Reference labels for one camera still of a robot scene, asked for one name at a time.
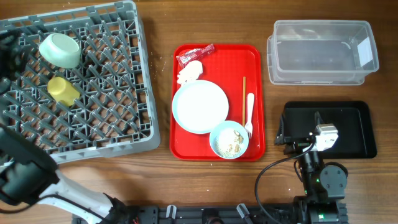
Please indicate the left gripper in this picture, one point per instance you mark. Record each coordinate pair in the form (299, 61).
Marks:
(8, 54)

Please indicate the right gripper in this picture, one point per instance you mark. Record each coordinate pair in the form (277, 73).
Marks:
(283, 136)

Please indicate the yellow plastic cup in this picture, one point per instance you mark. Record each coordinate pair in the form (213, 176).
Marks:
(62, 91)

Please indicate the white napkin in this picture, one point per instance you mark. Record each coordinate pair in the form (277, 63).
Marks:
(190, 72)

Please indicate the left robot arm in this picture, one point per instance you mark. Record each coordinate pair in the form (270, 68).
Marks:
(34, 178)

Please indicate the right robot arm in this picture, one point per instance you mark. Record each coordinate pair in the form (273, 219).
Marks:
(324, 183)

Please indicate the grey dishwasher rack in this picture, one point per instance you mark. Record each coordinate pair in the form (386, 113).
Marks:
(115, 114)

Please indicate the white plastic fork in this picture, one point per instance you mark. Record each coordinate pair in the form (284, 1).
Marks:
(250, 105)

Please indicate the black plastic tray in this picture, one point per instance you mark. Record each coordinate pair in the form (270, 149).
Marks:
(351, 118)

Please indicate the clear plastic bin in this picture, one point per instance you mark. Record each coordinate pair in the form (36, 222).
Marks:
(321, 52)

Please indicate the wooden chopstick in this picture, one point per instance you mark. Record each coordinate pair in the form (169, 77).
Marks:
(244, 102)

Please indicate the small blue bowl with crumbs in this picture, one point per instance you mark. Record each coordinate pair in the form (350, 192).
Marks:
(229, 140)

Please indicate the red plastic tray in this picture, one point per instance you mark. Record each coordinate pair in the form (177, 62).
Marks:
(227, 67)

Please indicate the large light blue plate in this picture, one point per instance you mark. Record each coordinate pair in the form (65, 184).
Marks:
(199, 106)

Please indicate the red snack wrapper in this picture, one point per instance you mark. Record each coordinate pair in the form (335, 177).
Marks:
(194, 54)

